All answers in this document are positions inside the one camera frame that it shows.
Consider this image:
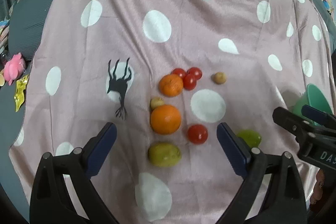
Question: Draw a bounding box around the green lime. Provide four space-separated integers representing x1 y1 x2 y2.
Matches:
236 129 262 148

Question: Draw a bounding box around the red tomato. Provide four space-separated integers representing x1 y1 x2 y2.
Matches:
187 124 209 145

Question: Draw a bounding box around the yellow-green kiwi fruit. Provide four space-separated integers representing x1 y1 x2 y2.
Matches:
147 142 182 167

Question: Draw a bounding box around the cherry tomato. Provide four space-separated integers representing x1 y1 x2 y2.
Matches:
183 74 197 90
171 67 186 79
187 67 203 80

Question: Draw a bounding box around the cherry tomato front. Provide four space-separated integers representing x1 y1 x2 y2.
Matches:
183 74 197 90

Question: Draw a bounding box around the large orange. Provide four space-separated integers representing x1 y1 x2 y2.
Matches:
150 104 182 135

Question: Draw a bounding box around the small mandarin orange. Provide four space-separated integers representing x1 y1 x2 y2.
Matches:
158 74 183 97

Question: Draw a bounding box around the green plastic bowl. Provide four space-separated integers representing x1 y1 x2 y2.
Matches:
291 83 332 125

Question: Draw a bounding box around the beige longan right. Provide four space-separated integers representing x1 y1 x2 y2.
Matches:
212 71 227 84

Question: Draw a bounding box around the beige longan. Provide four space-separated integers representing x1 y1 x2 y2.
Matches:
212 71 227 84
150 96 165 110

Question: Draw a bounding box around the yellow snack wrapper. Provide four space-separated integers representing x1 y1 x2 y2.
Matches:
14 75 29 112

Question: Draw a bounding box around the beige longan left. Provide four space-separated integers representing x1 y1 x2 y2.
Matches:
150 96 165 110

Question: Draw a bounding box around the pink plush toy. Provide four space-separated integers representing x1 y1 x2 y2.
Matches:
3 53 26 86

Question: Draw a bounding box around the pink polka dot cloth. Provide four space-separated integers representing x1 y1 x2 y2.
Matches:
9 0 335 223

